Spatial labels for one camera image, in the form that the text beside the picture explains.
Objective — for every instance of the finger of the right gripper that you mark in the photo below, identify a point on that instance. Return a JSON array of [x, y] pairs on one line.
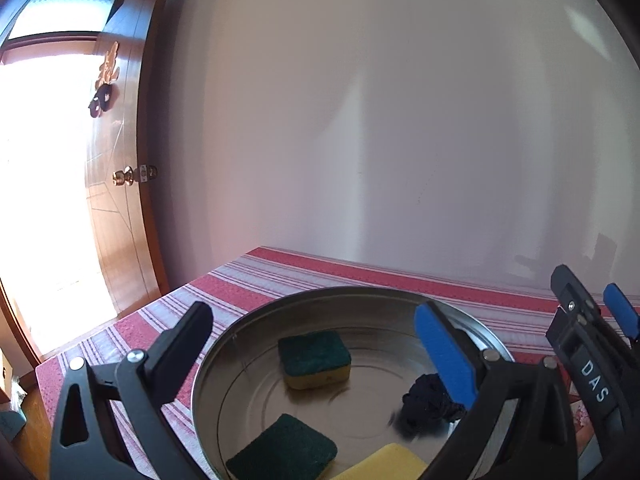
[[622, 310], [571, 293]]

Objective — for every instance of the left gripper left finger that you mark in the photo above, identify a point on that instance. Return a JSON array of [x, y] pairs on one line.
[[147, 380]]

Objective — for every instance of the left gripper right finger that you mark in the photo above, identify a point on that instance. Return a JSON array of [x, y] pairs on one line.
[[494, 440]]

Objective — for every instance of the dark navy yarn ball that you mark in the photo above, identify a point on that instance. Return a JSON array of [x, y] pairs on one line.
[[427, 410]]

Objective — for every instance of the round cookie tin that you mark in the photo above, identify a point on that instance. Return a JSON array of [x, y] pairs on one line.
[[240, 390]]

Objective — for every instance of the yellow sponge dark bottom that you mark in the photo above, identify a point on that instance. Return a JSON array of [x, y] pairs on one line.
[[391, 462]]

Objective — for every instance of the yellow green sponge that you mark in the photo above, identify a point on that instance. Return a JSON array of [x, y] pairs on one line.
[[288, 449], [314, 360]]

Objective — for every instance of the red white striped tablecloth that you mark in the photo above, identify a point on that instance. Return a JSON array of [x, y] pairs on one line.
[[514, 321]]

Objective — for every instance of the brass door knob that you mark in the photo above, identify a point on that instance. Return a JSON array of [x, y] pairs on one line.
[[130, 176]]

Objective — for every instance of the wooden door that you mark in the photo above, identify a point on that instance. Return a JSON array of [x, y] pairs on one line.
[[122, 216]]

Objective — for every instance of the door hanging ornament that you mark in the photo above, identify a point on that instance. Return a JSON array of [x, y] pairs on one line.
[[101, 102]]

